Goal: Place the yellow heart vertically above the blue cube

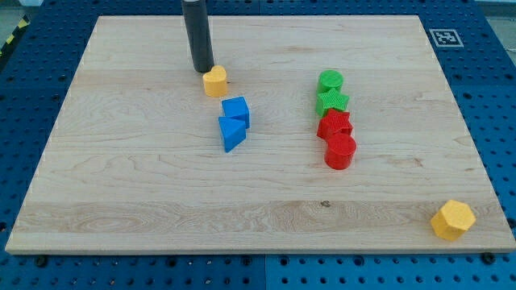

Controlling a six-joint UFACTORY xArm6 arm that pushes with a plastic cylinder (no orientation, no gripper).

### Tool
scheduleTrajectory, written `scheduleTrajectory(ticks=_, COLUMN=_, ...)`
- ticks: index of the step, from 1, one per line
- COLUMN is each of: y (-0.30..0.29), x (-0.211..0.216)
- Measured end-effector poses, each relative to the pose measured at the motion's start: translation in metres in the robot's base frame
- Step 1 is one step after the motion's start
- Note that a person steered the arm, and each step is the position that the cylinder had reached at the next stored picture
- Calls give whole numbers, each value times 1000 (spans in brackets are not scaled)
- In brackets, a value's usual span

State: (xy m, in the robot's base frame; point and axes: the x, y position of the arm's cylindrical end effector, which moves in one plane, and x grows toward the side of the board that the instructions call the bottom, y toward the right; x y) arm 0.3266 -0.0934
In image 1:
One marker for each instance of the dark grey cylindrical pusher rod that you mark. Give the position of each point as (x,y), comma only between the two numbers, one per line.
(198,32)

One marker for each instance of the yellow heart block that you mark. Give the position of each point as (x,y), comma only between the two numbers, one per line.
(215,82)

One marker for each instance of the blue cube block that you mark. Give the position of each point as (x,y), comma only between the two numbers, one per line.
(237,108)

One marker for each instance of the blue triangle block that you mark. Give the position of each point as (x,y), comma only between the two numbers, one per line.
(233,132)

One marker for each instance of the green cylinder block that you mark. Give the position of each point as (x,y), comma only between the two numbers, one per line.
(329,79)

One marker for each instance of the green star block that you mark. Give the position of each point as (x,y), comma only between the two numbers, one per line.
(331,99)

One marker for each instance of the light wooden board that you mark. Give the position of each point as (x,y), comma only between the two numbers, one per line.
(135,163)

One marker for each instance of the yellow black hazard tape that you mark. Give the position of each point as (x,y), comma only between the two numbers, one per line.
(15,36)

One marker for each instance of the red star block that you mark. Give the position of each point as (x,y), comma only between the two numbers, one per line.
(334,122)

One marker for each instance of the red cylinder block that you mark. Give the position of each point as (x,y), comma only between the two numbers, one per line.
(340,151)

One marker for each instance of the white fiducial marker tag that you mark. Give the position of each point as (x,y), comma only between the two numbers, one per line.
(446,38)

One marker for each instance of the yellow hexagon block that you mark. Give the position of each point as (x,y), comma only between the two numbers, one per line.
(452,220)

